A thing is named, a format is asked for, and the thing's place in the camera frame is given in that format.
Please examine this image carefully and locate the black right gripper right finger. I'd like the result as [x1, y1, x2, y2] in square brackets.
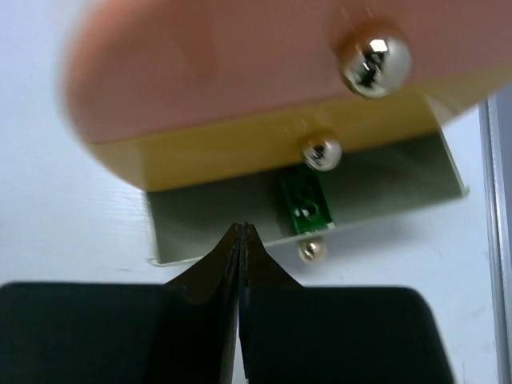
[239, 224, 454, 383]

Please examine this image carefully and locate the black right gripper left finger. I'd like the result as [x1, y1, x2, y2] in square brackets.
[1, 225, 242, 383]

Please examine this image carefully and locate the olive green bottom drawer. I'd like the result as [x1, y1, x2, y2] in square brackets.
[146, 132, 468, 266]

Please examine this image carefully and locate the green lego brick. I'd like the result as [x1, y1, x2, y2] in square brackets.
[280, 166, 334, 235]

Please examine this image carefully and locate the yellow orange drawer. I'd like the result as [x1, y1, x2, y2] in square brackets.
[89, 90, 440, 191]

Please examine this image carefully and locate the salmon orange top drawer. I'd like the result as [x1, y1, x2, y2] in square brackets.
[66, 1, 511, 143]

